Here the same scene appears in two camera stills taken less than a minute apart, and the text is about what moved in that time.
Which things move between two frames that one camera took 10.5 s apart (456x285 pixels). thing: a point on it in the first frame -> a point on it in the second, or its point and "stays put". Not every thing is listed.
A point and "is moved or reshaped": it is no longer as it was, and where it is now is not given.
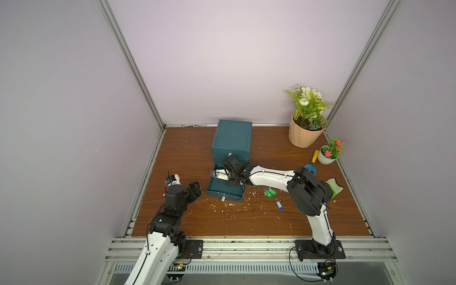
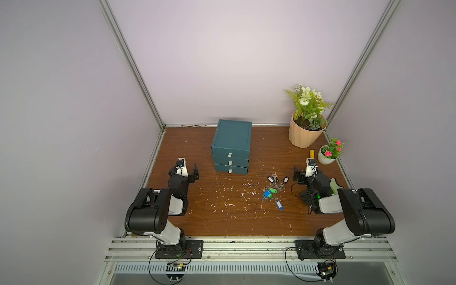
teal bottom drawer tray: [218, 187] is moved or reshaped
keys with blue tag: [279, 205] stays put
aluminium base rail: [357, 250] stays put
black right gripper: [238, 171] -> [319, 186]
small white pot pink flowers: [328, 154] stays put
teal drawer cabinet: [232, 138] stays put
